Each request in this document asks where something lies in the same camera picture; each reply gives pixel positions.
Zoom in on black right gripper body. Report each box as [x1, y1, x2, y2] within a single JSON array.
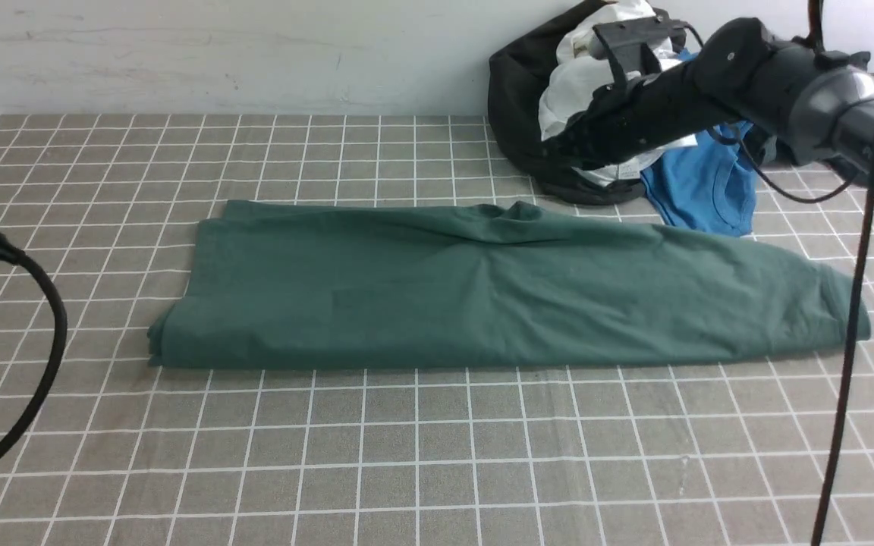
[[551, 63, 711, 171]]

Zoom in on green long-sleeve top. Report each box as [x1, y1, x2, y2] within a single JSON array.
[[148, 200, 853, 370]]

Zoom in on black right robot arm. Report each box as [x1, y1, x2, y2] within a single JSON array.
[[543, 15, 874, 184]]

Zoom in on white garment in pile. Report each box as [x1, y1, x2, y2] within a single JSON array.
[[539, 1, 698, 189]]

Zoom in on blue t-shirt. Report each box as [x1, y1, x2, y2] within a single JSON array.
[[640, 50, 759, 237]]

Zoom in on black garment in pile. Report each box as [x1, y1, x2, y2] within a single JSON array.
[[488, 1, 684, 206]]

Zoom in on dark grey crumpled garment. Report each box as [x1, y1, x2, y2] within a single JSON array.
[[750, 139, 869, 189]]

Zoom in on black right camera cable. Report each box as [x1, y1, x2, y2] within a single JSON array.
[[706, 0, 874, 546]]

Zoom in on black camera cable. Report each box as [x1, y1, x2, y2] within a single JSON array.
[[706, 0, 874, 546], [0, 212, 68, 494]]

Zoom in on black left camera cable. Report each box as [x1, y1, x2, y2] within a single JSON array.
[[0, 212, 68, 494]]

